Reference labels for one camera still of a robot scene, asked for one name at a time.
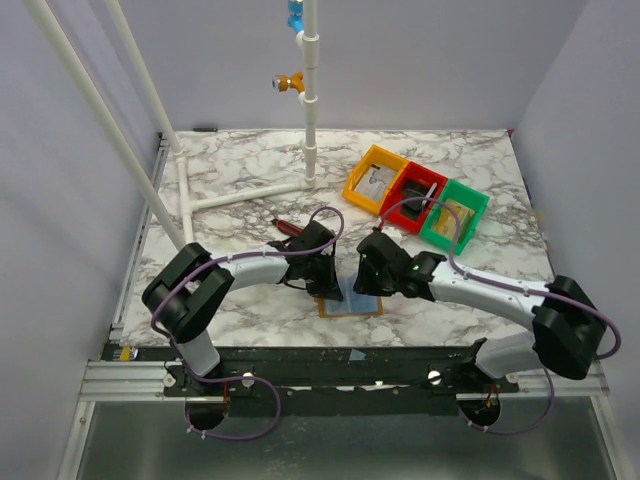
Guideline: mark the red plastic bin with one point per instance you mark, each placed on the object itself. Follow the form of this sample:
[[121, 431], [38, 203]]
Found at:
[[394, 200]]

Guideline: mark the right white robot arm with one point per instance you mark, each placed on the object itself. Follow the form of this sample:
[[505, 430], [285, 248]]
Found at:
[[562, 329]]

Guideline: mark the mustard yellow card holder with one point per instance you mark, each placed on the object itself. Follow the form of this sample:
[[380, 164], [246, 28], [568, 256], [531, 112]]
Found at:
[[353, 304]]

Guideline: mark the gold cards in green bin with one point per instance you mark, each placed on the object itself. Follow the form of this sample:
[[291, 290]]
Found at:
[[456, 215]]

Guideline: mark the green plastic bin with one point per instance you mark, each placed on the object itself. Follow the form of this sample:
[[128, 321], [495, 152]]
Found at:
[[464, 194]]

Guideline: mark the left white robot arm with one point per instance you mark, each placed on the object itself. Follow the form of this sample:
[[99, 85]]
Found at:
[[187, 293]]

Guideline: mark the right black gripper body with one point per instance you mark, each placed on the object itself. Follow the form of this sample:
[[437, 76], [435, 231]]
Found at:
[[368, 272]]

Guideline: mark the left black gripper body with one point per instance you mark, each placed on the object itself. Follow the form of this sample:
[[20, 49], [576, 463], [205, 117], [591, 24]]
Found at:
[[324, 275]]

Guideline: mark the orange camera on pole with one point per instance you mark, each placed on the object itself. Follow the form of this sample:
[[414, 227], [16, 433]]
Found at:
[[283, 83]]

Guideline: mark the yellow plastic bin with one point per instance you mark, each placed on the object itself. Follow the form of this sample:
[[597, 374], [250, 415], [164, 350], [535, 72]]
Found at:
[[375, 155]]

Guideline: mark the black items in red bin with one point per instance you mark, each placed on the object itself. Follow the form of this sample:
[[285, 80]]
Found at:
[[414, 193]]

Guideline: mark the black mounting rail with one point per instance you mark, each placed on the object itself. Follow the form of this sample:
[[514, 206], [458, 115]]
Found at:
[[303, 382]]

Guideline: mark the cards in yellow bin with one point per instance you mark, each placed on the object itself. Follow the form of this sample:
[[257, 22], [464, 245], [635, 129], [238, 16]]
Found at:
[[375, 181]]

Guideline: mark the white PVC pipe frame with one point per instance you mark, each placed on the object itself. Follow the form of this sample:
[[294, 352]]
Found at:
[[307, 40]]

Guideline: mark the red black utility knife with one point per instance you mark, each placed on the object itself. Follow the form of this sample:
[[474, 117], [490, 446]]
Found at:
[[286, 228]]

